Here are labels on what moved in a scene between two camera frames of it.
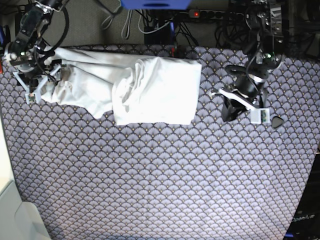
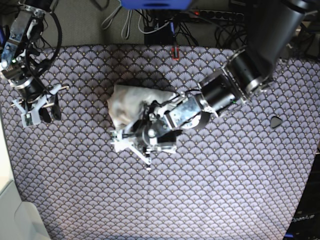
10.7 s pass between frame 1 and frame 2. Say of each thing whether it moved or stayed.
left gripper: moved
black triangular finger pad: stayed
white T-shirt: moved
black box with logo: stayed
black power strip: stayed
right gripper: moved
